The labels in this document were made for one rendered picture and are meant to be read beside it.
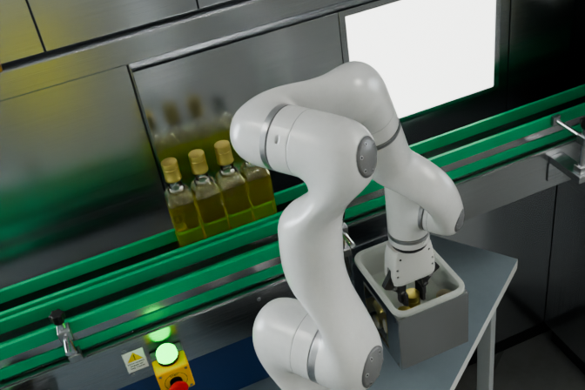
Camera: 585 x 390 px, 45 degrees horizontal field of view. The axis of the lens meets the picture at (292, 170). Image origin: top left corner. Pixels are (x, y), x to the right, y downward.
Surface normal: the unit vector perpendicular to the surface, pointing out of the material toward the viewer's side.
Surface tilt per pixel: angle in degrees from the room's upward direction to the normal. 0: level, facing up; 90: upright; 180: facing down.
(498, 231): 90
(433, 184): 50
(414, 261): 91
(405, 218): 89
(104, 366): 90
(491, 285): 0
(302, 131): 35
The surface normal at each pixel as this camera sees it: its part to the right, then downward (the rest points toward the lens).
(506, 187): 0.37, 0.49
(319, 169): -0.54, 0.43
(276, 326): -0.47, -0.35
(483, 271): -0.14, -0.81
